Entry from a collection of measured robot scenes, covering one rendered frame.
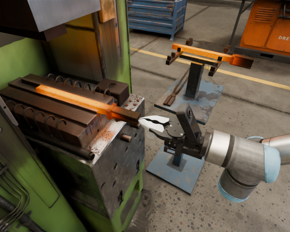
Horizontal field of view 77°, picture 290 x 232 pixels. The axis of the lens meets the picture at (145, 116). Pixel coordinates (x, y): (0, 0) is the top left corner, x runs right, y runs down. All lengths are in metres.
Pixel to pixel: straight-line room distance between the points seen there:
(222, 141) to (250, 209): 1.19
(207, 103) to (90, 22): 0.71
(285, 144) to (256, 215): 1.08
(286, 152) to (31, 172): 0.77
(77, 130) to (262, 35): 3.60
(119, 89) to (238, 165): 0.48
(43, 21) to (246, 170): 0.54
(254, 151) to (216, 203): 1.10
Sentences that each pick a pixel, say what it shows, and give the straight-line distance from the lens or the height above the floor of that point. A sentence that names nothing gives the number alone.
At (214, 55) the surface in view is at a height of 1.01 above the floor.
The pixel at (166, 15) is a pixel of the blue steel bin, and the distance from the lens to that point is 4.17.
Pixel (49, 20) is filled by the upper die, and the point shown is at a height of 1.28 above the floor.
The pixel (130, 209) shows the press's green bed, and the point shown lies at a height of 0.16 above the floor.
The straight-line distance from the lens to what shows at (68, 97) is 0.68.
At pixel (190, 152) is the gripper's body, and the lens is 0.55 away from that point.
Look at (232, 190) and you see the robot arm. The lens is 0.61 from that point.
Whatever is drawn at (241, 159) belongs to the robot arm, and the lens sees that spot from 0.51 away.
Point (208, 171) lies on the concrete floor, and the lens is 1.70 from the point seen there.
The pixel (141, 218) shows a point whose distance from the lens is 1.45.
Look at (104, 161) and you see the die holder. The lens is 0.63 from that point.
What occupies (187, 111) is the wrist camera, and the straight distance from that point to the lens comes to 0.46.
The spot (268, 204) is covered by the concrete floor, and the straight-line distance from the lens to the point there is 1.75.
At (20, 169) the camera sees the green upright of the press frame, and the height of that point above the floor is 0.89.
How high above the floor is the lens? 1.38
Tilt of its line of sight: 42 degrees down
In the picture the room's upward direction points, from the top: straight up
